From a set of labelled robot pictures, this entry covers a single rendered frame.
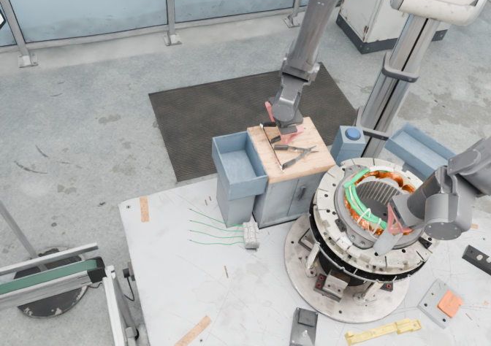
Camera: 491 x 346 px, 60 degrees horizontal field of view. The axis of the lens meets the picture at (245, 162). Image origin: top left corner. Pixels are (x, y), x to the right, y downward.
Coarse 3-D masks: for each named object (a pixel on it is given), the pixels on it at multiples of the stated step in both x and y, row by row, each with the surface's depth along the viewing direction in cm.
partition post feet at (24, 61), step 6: (288, 18) 346; (294, 18) 339; (288, 24) 341; (294, 24) 340; (300, 24) 343; (162, 36) 317; (168, 36) 317; (174, 36) 311; (168, 42) 311; (174, 42) 312; (180, 42) 314; (30, 54) 291; (36, 54) 291; (18, 60) 286; (24, 60) 282; (30, 60) 285; (36, 60) 288; (24, 66) 283
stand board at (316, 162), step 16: (256, 128) 123; (272, 128) 124; (256, 144) 120; (272, 144) 120; (288, 144) 121; (304, 144) 121; (320, 144) 122; (272, 160) 117; (288, 160) 117; (320, 160) 118; (272, 176) 113; (288, 176) 114
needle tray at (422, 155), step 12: (396, 132) 128; (408, 132) 133; (420, 132) 129; (396, 144) 125; (408, 144) 131; (420, 144) 131; (432, 144) 129; (408, 156) 124; (420, 156) 128; (432, 156) 128; (444, 156) 128; (408, 168) 128; (420, 168) 123; (432, 168) 120
